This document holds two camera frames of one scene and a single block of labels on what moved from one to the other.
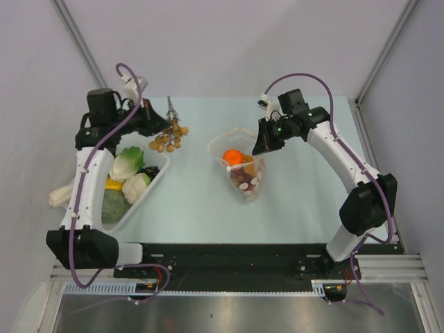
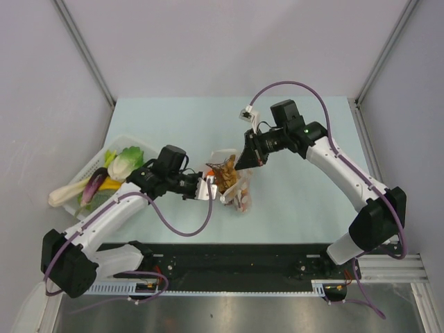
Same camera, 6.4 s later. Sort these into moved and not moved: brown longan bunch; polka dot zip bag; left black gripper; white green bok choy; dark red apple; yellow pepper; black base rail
Moved: brown longan bunch; left black gripper; dark red apple; polka dot zip bag
Not moved: yellow pepper; white green bok choy; black base rail
